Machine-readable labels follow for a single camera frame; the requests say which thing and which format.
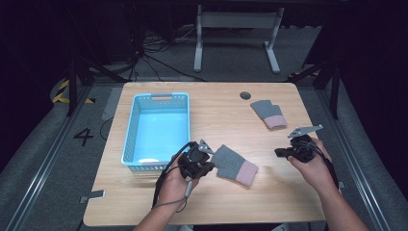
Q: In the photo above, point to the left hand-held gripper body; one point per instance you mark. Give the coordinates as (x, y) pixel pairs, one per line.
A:
(192, 160)

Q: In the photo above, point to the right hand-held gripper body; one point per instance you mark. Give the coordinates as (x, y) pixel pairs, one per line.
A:
(303, 149)

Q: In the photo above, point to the light blue plastic basket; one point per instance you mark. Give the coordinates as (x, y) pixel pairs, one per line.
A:
(158, 128)

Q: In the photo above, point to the person's right hand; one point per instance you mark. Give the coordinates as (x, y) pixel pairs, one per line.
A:
(312, 173)

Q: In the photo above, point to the person's left hand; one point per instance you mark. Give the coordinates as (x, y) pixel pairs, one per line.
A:
(174, 189)

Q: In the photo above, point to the black metal stand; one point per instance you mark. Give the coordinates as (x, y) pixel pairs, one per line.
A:
(335, 93)
(73, 83)

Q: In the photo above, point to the grey floor tape strip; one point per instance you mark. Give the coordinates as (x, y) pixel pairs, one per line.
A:
(111, 104)

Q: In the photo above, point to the yellow and black floor tape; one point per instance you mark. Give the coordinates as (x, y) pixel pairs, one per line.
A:
(61, 91)

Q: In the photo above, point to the small grey metal bracket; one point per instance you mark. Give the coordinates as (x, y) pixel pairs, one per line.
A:
(94, 195)

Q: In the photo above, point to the white metal desk frame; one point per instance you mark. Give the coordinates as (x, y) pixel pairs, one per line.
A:
(235, 20)

